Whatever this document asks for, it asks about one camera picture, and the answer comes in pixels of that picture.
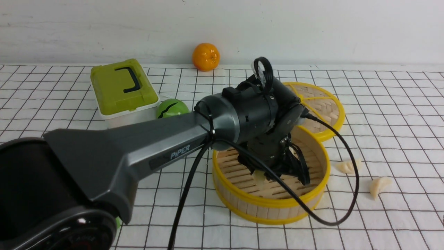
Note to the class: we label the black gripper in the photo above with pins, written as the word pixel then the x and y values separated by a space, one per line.
pixel 281 155

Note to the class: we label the greenish dumpling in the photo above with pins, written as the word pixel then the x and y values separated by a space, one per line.
pixel 259 178

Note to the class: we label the bamboo steamer tray yellow rim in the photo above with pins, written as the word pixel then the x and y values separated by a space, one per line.
pixel 268 203

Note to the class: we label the white dumpling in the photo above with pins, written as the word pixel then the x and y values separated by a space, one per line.
pixel 347 167
pixel 378 185

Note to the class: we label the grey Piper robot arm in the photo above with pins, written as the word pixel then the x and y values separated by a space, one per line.
pixel 64 191

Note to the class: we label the woven bamboo steamer lid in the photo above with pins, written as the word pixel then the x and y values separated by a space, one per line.
pixel 322 104

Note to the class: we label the green watermelon ball toy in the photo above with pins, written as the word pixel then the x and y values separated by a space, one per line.
pixel 171 107

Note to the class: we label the orange fruit toy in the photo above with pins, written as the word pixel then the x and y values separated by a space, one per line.
pixel 206 57

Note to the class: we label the green foam cube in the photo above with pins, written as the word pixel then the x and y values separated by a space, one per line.
pixel 118 222

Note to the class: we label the green lid white box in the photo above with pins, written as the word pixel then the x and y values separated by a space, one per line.
pixel 124 94

